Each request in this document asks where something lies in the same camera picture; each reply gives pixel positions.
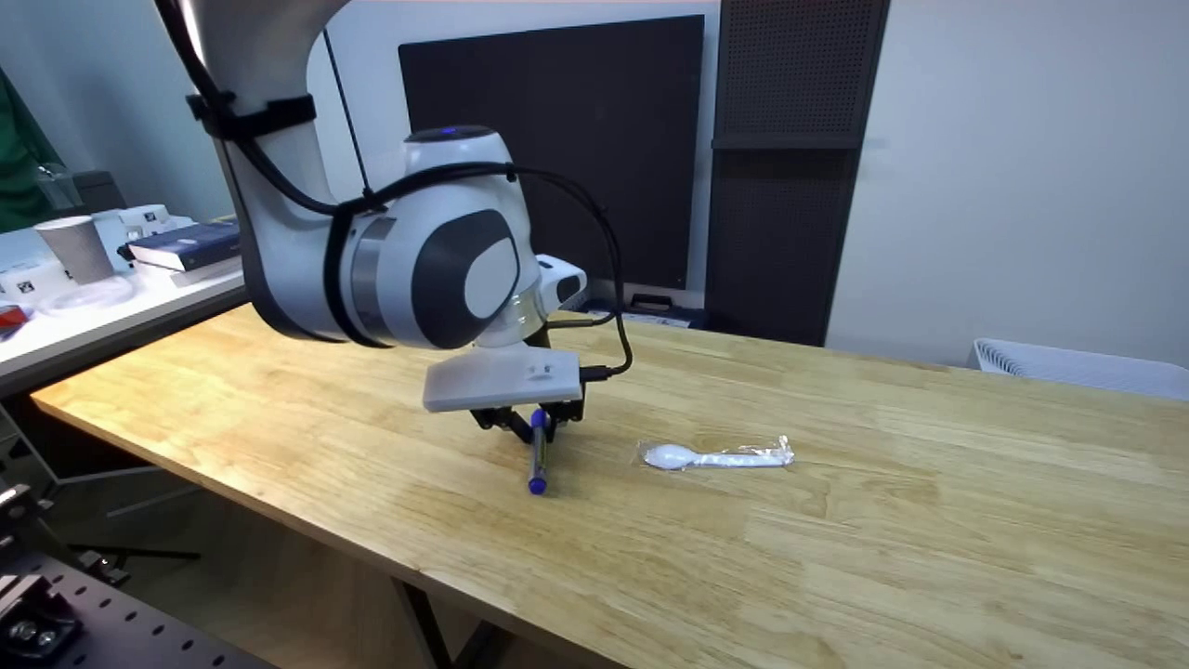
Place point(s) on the white paper cup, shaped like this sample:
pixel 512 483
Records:
pixel 75 247

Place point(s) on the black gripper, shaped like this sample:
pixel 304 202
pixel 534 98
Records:
pixel 519 426

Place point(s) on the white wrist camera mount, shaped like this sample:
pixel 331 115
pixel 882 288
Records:
pixel 503 375

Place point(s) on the stack of books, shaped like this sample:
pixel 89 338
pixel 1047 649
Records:
pixel 189 247

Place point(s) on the blue grey marker pen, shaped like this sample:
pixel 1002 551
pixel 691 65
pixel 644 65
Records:
pixel 541 456

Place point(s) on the large black monitor screen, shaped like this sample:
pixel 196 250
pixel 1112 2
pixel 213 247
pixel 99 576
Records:
pixel 611 104

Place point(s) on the white plastic spoon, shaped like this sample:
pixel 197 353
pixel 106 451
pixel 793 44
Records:
pixel 676 456

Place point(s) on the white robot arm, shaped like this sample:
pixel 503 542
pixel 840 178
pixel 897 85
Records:
pixel 439 257

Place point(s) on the tall dark cabinet panel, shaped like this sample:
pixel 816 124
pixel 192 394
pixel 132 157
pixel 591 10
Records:
pixel 793 101

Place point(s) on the white side table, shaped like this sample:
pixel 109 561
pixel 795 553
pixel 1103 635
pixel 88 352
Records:
pixel 71 316

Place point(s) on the black perforated metal plate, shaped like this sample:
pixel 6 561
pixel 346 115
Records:
pixel 58 615

